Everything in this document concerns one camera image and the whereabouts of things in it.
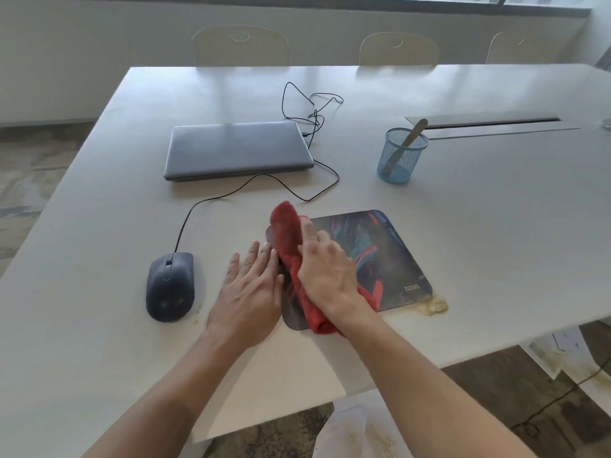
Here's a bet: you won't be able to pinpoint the grey closed laptop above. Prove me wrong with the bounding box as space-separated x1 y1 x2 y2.
163 120 315 182

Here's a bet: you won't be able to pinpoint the black mouse cable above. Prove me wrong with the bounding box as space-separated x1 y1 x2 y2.
173 82 345 255

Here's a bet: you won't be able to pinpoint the dark blue computer mouse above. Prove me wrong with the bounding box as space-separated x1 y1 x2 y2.
145 252 196 323

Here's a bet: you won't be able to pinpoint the person's right forearm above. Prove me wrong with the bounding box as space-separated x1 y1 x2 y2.
328 305 541 458

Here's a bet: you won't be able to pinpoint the colourful painted mouse pad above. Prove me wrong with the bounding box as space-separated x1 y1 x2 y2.
265 210 433 331

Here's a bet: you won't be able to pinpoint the grey table cable hatch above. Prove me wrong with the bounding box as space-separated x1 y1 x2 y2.
405 112 581 140

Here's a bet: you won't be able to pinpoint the person's left hand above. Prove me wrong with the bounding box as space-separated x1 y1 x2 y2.
205 240 286 349

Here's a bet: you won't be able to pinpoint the person's right hand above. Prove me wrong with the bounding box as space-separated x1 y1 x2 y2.
298 217 363 330

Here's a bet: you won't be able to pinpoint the white sheet on floor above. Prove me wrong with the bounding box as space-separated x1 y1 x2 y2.
313 390 421 458

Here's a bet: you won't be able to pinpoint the cream perforated chair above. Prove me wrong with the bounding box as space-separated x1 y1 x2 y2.
358 32 440 68
485 31 554 65
191 25 292 67

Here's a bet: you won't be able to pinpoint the red cleaning cloth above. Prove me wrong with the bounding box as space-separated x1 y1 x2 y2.
270 200 383 336

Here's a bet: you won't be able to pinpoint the yellowish spilled crumbs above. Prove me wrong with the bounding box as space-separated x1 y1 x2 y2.
414 295 449 316

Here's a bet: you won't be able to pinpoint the wooden flat stick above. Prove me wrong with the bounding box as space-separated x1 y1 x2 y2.
382 118 429 174

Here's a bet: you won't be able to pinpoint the white stained papers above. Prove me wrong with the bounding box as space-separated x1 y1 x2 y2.
519 326 611 406

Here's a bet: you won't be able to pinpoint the blue mesh pen cup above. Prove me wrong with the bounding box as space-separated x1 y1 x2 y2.
376 128 429 184

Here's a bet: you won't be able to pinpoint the person's left forearm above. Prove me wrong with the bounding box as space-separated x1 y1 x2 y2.
80 324 270 458

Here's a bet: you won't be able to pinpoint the thin dark floor cable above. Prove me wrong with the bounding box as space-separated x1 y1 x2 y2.
513 360 611 439

